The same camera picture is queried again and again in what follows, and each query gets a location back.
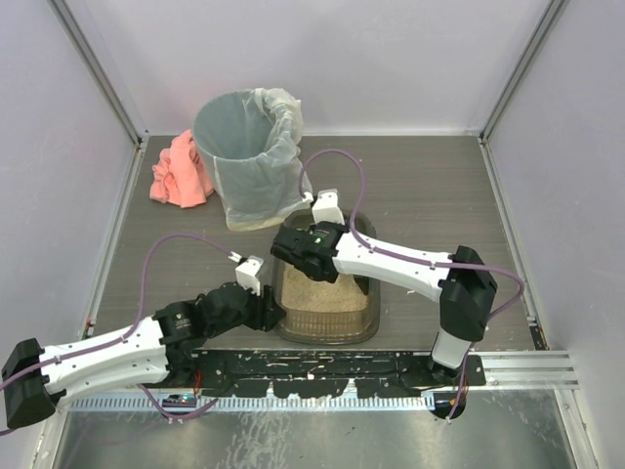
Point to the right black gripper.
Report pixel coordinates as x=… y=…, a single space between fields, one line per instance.
x=284 y=247

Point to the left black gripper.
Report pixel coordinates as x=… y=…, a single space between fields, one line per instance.
x=269 y=311

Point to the dark translucent litter box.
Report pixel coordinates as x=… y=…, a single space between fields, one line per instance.
x=326 y=328

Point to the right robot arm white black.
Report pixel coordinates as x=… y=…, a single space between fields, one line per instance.
x=458 y=282

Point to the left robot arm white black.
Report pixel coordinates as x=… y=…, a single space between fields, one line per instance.
x=37 y=380

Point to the beige cat litter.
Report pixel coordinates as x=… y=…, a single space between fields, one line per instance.
x=303 y=294

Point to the bin with translucent bag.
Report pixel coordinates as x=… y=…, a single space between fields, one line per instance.
x=249 y=143

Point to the pink cloth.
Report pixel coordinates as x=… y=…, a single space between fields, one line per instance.
x=179 y=176

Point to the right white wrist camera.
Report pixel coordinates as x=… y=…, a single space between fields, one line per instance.
x=325 y=207

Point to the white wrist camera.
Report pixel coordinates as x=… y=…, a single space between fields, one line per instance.
x=247 y=272
x=325 y=207

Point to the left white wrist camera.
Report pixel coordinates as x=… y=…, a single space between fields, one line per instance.
x=247 y=272

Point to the black taped base rail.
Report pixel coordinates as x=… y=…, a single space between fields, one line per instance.
x=306 y=373

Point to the grey slotted cable duct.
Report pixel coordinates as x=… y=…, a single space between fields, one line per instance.
x=139 y=402

